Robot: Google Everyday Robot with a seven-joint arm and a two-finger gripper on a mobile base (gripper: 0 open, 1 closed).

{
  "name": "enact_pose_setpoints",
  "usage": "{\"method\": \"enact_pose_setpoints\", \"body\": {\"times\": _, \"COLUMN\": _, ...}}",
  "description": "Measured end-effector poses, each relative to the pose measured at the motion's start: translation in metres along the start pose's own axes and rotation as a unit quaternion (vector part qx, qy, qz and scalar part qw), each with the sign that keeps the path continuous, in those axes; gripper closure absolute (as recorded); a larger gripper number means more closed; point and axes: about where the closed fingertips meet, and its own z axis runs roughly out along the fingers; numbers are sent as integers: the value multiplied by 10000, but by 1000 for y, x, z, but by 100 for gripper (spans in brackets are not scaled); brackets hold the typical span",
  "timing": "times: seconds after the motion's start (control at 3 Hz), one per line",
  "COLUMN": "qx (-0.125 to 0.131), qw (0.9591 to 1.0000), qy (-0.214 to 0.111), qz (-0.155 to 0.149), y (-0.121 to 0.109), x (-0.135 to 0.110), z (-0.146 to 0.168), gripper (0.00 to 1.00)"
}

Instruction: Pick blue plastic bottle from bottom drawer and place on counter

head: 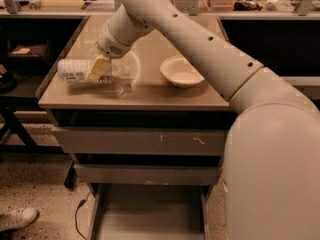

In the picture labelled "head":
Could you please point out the open bottom grey drawer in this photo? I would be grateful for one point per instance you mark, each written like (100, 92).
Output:
(148, 212)

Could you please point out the grey drawer cabinet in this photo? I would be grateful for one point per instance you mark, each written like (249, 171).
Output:
(144, 100)

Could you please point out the top grey drawer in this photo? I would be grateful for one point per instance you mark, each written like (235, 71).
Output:
(140, 141)

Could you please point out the white sneaker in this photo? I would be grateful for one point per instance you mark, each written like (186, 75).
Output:
(18, 219)

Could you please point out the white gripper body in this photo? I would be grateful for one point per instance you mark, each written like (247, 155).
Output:
(108, 46)

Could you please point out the middle grey drawer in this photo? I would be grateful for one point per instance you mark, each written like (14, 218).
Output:
(147, 175)

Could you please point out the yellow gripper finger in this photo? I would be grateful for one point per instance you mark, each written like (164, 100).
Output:
(100, 66)

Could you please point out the dark box under bench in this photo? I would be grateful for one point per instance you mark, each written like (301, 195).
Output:
(33, 59)

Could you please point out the white paper bowl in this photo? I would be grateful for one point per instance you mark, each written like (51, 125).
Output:
(180, 73)

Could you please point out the black table leg frame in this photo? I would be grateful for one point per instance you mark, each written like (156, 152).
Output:
(26, 129)

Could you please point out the clear plastic water bottle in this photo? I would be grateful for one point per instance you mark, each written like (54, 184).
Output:
(74, 71)

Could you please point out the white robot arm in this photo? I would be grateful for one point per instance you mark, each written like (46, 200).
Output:
(272, 151)

